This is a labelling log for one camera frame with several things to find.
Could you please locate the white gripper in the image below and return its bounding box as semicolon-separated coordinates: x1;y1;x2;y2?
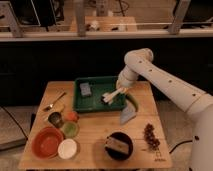
102;76;133;102

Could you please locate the black brush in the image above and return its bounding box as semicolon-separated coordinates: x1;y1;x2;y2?
101;96;113;105

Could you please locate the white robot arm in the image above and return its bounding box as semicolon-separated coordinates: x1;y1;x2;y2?
103;48;213;171

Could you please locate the green plastic tray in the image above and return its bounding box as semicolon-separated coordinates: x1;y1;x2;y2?
73;76;126;113

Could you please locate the green curved vegetable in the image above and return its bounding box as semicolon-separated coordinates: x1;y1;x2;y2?
126;93;139;112

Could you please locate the grey sponge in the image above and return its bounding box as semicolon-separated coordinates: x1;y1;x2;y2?
80;83;92;97

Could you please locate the grey blue cloth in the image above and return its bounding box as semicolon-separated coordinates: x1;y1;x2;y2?
120;103;136;125

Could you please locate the orange small cup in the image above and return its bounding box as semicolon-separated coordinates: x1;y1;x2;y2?
64;111;79;122

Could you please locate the brown bread slice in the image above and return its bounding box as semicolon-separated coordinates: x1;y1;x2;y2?
105;137;129;154

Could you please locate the green small bowl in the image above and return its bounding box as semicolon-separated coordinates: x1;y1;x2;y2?
60;121;79;138

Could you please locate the dark small cup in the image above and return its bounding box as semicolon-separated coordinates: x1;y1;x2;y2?
48;112;63;128

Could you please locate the gold spoon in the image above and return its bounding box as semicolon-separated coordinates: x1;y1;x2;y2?
43;92;67;112

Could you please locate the black bowl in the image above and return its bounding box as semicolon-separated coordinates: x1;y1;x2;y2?
105;132;133;161

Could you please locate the red orange bowl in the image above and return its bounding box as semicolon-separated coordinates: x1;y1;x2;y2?
31;127;64;159

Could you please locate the black cable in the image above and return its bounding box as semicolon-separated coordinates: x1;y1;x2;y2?
168;139;194;155

